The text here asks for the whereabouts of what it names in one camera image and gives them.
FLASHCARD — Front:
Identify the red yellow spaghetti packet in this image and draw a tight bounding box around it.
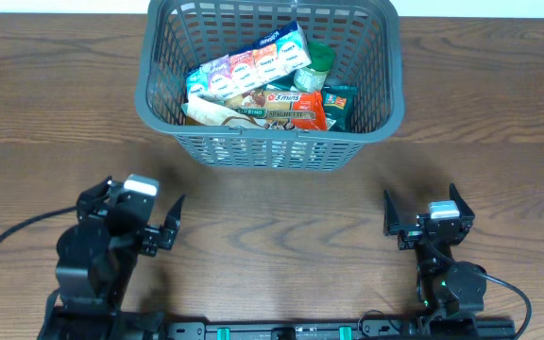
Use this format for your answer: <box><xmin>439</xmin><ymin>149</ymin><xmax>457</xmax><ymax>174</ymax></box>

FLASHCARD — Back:
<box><xmin>224</xmin><ymin>89</ymin><xmax>328</xmax><ymax>130</ymax></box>

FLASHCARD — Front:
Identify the beige snack bag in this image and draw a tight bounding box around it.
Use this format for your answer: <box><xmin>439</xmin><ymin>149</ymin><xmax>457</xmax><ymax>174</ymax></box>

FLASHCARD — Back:
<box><xmin>180</xmin><ymin>93</ymin><xmax>297</xmax><ymax>132</ymax></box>

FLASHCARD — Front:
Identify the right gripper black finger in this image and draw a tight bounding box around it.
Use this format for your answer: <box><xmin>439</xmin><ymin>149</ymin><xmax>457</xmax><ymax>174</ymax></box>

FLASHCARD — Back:
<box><xmin>449</xmin><ymin>183</ymin><xmax>475</xmax><ymax>221</ymax></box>
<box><xmin>383</xmin><ymin>190</ymin><xmax>400</xmax><ymax>231</ymax></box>

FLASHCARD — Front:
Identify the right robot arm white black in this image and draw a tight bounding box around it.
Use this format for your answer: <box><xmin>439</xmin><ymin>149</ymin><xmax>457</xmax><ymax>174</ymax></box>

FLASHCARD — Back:
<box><xmin>383</xmin><ymin>184</ymin><xmax>533</xmax><ymax>339</ymax></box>

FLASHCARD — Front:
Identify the grey plastic lattice basket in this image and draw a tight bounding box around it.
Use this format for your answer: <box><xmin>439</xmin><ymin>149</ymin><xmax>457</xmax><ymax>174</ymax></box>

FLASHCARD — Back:
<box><xmin>135</xmin><ymin>0</ymin><xmax>405</xmax><ymax>171</ymax></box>

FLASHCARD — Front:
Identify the green lid jar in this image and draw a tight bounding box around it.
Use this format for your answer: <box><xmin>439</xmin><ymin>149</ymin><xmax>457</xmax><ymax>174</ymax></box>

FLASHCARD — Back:
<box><xmin>294</xmin><ymin>42</ymin><xmax>335</xmax><ymax>92</ymax></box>

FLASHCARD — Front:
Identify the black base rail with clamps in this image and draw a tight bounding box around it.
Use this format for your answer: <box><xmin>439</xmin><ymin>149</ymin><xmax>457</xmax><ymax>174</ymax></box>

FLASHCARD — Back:
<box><xmin>38</xmin><ymin>307</ymin><xmax>516</xmax><ymax>340</ymax></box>

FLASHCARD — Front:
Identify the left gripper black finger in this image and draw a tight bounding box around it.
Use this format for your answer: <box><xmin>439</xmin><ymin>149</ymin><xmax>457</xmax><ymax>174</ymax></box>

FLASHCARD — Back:
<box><xmin>76</xmin><ymin>176</ymin><xmax>112</xmax><ymax>206</ymax></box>
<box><xmin>164</xmin><ymin>195</ymin><xmax>186</xmax><ymax>233</ymax></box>

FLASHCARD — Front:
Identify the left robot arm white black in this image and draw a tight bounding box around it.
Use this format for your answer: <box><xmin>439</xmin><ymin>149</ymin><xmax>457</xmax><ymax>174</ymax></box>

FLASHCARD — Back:
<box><xmin>0</xmin><ymin>174</ymin><xmax>184</xmax><ymax>339</ymax></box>

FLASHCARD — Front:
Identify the green white snack bag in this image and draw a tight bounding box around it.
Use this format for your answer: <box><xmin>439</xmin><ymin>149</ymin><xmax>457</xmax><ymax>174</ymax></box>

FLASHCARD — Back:
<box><xmin>264</xmin><ymin>73</ymin><xmax>359</xmax><ymax>133</ymax></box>

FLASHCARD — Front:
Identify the Kleenex tissue multipack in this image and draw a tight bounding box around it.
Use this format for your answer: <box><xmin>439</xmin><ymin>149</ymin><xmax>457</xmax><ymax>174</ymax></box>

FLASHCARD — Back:
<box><xmin>186</xmin><ymin>21</ymin><xmax>312</xmax><ymax>101</ymax></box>

